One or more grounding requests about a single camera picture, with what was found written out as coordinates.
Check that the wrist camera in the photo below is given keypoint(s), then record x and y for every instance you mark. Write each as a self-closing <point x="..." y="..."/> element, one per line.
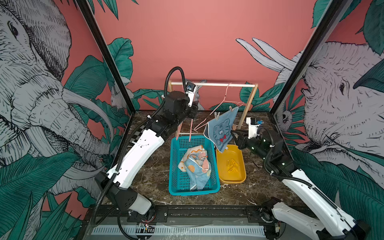
<point x="191" y="92"/>
<point x="253" y="127"/>

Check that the white orange lion towel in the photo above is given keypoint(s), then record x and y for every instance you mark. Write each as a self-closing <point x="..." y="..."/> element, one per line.
<point x="198" y="154"/>

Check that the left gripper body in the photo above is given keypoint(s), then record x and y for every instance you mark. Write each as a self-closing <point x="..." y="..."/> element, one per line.
<point x="190" y="113"/>

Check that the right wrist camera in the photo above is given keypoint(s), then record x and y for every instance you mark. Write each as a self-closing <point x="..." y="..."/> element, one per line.
<point x="253" y="127"/>

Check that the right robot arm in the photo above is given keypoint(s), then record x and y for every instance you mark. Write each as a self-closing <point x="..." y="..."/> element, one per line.
<point x="330" y="221"/>

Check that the wooden clothes rack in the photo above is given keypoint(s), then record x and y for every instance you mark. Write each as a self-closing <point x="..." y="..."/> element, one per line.
<point x="247" y="107"/>

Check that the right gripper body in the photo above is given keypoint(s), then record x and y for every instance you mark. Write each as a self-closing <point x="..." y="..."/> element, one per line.
<point x="254" y="147"/>

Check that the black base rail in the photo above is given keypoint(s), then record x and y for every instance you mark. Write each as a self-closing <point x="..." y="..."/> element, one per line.
<point x="163" y="213"/>

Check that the checkered chess board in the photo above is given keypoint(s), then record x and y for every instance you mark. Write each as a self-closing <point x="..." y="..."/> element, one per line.
<point x="134" y="138"/>

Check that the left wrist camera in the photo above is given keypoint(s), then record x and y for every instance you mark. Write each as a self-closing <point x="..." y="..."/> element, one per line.
<point x="191" y="92"/>

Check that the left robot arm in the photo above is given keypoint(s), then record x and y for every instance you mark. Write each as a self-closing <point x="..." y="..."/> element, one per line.
<point x="115" y="185"/>

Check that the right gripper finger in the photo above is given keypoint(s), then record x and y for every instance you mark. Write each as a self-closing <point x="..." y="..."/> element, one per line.
<point x="238" y="135"/>
<point x="241" y="144"/>

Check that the yellow plastic tray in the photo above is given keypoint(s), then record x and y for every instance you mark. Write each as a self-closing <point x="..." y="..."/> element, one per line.
<point x="231" y="152"/>

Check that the teal plastic basket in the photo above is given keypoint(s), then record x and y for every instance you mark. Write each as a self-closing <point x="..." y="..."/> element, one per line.
<point x="188" y="183"/>

